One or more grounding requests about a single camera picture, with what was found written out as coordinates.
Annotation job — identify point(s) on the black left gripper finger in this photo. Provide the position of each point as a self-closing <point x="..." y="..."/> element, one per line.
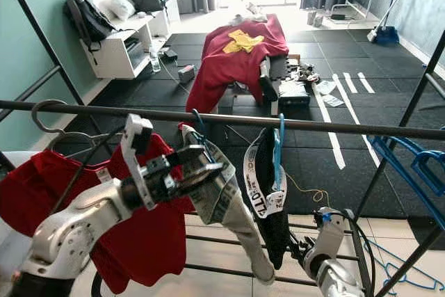
<point x="201" y="179"/>
<point x="188" y="156"/>

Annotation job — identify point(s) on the grey garment printed waistband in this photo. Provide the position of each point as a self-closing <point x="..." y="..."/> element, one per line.
<point x="240" y="227"/>

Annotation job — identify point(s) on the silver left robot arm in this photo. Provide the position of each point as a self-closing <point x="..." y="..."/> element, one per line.
<point x="69" y="241"/>

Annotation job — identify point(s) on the light blue plastic hanger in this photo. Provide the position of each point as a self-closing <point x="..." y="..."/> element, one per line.
<point x="281" y="133"/>

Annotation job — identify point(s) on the grey metal hanger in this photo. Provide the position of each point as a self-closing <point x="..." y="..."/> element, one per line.
<point x="35" y="116"/>

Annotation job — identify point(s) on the black garment white waistband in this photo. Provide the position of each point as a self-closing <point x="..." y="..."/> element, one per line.
<point x="274" y="231"/>

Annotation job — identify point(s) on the small grey box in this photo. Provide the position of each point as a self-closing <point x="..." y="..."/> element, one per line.
<point x="185" y="74"/>

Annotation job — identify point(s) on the red flag yellow star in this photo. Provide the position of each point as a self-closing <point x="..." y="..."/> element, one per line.
<point x="222" y="60"/>

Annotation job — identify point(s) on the clear water bottle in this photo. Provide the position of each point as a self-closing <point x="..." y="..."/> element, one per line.
<point x="153" y="60"/>

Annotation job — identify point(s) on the black flat box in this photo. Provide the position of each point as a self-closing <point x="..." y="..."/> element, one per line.
<point x="294" y="93"/>

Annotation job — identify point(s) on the white shelf unit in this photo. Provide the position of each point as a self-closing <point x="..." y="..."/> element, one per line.
<point x="111" y="55"/>

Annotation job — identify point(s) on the black metal clothes rack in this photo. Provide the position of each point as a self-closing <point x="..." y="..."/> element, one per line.
<point x="354" y="121"/>

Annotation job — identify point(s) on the white pillow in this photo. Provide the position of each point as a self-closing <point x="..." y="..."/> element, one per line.
<point x="117" y="6"/>

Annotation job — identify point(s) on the black backpack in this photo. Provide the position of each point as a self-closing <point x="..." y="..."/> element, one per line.
<point x="83" y="20"/>

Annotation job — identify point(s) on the blue broom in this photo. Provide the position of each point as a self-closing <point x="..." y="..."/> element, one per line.
<point x="387" y="35"/>

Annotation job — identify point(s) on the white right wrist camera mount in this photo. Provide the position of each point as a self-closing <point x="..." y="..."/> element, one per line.
<point x="330" y="238"/>

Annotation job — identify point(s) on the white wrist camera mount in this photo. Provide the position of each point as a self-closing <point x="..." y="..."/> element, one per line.
<point x="133" y="154"/>
<point x="330" y="238"/>

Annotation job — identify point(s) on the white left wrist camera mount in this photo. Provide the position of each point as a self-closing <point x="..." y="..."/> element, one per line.
<point x="133" y="154"/>

